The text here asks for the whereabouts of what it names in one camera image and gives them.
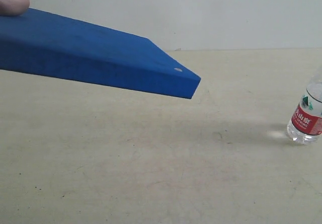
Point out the person's open bare hand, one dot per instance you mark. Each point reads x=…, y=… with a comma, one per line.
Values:
x=13, y=8

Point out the blue folder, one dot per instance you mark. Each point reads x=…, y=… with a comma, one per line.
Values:
x=50, y=45

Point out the clear plastic water bottle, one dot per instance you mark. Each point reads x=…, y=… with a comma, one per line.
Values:
x=304, y=126

